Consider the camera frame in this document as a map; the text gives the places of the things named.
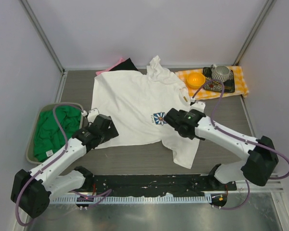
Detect folded pink t-shirt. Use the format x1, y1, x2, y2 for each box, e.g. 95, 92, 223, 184
95, 58, 125, 76

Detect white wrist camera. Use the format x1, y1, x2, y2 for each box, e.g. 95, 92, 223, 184
81, 108, 99, 123
189, 98, 206, 113

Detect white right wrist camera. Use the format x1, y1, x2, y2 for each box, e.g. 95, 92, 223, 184
189, 98, 206, 113

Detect orange checkered cloth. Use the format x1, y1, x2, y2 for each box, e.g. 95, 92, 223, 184
175, 66, 249, 100

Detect white flower print t-shirt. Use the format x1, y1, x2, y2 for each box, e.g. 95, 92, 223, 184
92, 56, 199, 169

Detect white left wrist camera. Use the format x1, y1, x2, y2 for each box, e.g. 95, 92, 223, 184
81, 108, 99, 123

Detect grey plastic tray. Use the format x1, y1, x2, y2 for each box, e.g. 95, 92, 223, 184
26, 103, 83, 164

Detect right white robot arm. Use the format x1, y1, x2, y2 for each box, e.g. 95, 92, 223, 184
164, 108, 279, 186

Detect slotted cable duct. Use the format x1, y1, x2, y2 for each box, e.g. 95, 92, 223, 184
51, 193, 211, 205

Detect striped grey cup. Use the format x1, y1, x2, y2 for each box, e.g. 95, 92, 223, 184
210, 64, 234, 82

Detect folded black t-shirt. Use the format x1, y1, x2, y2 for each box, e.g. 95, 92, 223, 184
111, 58, 138, 71

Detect green t-shirt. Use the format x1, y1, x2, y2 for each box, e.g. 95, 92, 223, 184
33, 105, 82, 162

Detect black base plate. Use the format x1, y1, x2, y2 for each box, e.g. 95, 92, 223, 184
92, 174, 237, 197

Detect orange bowl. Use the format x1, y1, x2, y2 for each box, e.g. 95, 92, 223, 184
186, 72, 206, 89

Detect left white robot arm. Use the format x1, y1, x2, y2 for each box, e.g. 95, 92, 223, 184
11, 115, 118, 218

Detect black patterned plate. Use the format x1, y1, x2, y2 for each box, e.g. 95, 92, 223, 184
202, 67, 235, 93

